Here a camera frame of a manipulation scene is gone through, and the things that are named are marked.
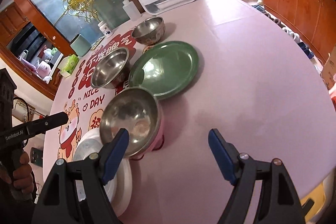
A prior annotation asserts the white paper plate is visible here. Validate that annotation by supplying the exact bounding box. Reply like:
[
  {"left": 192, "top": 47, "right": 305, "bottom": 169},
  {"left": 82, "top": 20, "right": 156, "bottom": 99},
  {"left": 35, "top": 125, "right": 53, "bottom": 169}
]
[{"left": 77, "top": 127, "right": 133, "bottom": 217}]

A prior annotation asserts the pink steel bowl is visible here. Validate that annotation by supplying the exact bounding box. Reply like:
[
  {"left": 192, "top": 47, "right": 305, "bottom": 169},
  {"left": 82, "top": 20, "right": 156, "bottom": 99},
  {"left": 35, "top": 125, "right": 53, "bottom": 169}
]
[{"left": 99, "top": 87, "right": 165, "bottom": 160}]

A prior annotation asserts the large stainless steel bowl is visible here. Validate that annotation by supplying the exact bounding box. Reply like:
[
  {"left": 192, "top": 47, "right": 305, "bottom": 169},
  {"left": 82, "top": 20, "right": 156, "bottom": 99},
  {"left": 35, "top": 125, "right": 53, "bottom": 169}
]
[{"left": 91, "top": 47, "right": 130, "bottom": 89}]

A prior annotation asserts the green plate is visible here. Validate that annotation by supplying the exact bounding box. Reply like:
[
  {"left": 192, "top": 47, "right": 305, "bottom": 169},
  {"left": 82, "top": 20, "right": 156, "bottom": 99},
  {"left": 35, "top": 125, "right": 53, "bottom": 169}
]
[{"left": 129, "top": 41, "right": 199, "bottom": 100}]

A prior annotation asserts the small stainless steel bowl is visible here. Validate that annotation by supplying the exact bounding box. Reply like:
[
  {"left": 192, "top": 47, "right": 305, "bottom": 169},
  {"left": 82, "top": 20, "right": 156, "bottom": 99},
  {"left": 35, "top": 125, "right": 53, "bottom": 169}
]
[{"left": 131, "top": 16, "right": 166, "bottom": 46}]

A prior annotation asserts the person's left hand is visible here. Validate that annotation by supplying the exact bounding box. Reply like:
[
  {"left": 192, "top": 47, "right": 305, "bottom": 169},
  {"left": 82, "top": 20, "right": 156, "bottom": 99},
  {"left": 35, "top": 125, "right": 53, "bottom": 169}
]
[{"left": 1, "top": 152, "right": 34, "bottom": 194}]

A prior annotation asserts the black phone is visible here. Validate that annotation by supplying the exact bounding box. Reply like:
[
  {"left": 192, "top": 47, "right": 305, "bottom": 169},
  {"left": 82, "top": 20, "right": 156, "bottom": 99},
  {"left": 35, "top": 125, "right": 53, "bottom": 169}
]
[{"left": 30, "top": 147, "right": 43, "bottom": 167}]

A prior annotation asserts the pink plush toy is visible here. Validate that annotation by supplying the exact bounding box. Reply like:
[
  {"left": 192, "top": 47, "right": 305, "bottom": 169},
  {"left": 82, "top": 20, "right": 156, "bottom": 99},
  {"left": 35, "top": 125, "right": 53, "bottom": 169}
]
[{"left": 36, "top": 60, "right": 51, "bottom": 79}]

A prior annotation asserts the cartoon printed table mat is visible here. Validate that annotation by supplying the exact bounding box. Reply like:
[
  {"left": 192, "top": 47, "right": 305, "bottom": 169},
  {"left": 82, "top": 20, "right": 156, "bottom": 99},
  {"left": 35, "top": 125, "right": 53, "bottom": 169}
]
[{"left": 45, "top": 30, "right": 146, "bottom": 162}]

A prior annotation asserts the green tissue pack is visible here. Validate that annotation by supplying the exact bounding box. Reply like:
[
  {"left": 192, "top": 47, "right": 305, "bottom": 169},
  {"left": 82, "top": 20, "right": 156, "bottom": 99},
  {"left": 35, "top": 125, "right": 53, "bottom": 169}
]
[{"left": 58, "top": 55, "right": 79, "bottom": 78}]

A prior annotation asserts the green ceramic canister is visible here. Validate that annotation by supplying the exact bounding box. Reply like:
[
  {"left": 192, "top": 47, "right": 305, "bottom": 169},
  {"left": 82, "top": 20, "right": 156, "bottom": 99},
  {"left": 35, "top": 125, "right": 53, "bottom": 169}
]
[{"left": 70, "top": 34, "right": 92, "bottom": 57}]

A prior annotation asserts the white pill bottle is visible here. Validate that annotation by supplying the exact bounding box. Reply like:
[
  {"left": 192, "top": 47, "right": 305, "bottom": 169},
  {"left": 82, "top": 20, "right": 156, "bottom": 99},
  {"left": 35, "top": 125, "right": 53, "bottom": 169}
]
[{"left": 98, "top": 20, "right": 113, "bottom": 38}]

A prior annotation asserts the white squeeze bottle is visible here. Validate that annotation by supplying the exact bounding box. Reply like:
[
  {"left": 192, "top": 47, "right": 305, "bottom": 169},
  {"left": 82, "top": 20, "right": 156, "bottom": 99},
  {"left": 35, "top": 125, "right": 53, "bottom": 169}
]
[{"left": 122, "top": 0, "right": 141, "bottom": 21}]

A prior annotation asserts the black cable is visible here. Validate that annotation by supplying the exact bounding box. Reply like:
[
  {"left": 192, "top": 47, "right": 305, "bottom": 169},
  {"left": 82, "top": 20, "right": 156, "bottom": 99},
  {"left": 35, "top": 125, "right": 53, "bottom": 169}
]
[{"left": 11, "top": 96, "right": 30, "bottom": 122}]

